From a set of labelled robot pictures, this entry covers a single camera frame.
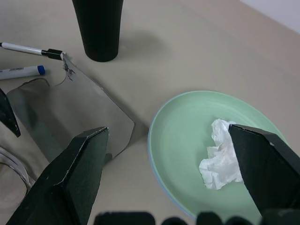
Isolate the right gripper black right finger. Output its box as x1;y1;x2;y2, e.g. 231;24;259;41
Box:
228;124;300;218

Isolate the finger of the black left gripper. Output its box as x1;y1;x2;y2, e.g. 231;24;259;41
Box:
0;88;21;138

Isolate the white marker blue cap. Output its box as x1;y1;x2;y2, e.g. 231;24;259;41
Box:
0;65;46;81

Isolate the white marker black cap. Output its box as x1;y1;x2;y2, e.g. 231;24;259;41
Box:
0;42;65;61

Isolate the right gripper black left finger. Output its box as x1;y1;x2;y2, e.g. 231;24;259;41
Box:
4;126;110;225

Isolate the light green plate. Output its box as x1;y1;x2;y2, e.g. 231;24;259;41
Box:
147;90;291;221

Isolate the black tall cup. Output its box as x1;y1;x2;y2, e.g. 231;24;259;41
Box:
71;0;124;63

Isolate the crumpled white tissue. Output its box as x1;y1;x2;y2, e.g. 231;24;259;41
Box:
198;119;243;190

